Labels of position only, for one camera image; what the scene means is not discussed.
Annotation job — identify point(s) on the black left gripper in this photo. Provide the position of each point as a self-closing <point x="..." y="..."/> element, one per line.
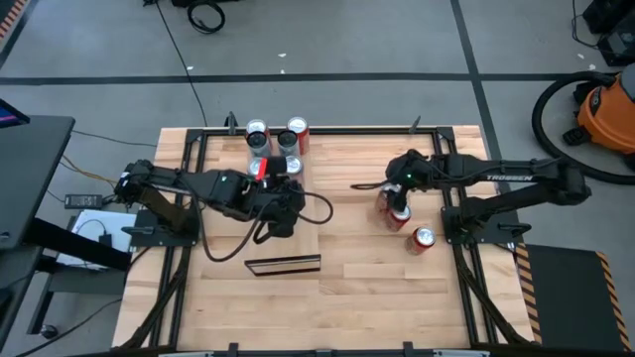
<point x="283" y="205"/>

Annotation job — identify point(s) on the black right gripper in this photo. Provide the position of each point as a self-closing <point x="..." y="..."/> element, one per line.
<point x="414" y="168"/>

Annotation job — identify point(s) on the red cola can white script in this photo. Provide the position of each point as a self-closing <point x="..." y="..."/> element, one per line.
<point x="383" y="201"/>
<point x="262" y="171"/>

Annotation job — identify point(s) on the red cola can black script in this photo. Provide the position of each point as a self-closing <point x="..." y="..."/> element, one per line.
<point x="420" y="241"/>
<point x="398" y="218"/>

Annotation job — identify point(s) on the red soda can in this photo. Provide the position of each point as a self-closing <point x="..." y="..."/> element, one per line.
<point x="297" y="125"/>
<point x="256" y="127"/>

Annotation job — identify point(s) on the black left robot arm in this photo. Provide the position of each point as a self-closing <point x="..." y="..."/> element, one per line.
<point x="213" y="186"/>

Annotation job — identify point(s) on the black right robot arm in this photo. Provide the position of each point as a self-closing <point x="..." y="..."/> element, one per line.
<point x="471" y="166"/>

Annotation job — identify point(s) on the orange shop vacuum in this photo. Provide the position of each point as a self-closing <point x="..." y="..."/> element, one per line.
<point x="536" y="124"/>
<point x="607" y="119"/>

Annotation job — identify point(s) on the small black power plug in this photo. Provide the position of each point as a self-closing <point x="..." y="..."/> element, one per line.
<point x="105" y="240"/>

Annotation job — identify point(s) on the white paper sheet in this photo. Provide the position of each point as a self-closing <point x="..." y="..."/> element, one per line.
<point x="94" y="223"/>

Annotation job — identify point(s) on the black mat hazard-striped edges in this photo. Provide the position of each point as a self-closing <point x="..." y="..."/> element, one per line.
<point x="565" y="297"/>

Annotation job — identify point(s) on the black power adapter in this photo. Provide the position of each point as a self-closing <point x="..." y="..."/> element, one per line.
<point x="83" y="201"/>

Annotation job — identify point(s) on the black desk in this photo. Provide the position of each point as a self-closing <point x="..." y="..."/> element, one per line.
<point x="30" y="173"/>

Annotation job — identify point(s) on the black equipment case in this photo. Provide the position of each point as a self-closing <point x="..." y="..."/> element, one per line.
<point x="620" y="44"/>

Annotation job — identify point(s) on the dark monitor screen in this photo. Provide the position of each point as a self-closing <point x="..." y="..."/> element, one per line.
<point x="10" y="116"/>

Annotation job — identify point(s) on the black caster wheel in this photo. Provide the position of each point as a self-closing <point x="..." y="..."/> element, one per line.
<point x="48" y="331"/>

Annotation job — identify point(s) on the black frame clamp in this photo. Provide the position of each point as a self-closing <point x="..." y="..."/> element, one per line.
<point x="415" y="126"/>
<point x="231" y="124"/>
<point x="408" y="348"/>
<point x="233" y="348"/>

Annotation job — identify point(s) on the black aluminium table frame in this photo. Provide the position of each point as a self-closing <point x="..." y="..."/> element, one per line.
<point x="347" y="132"/>

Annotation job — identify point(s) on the wooden shelf black metal frame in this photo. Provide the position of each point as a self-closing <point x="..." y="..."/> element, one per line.
<point x="297" y="243"/>

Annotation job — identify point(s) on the black desk support frame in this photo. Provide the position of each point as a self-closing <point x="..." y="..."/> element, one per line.
<point x="79" y="244"/>

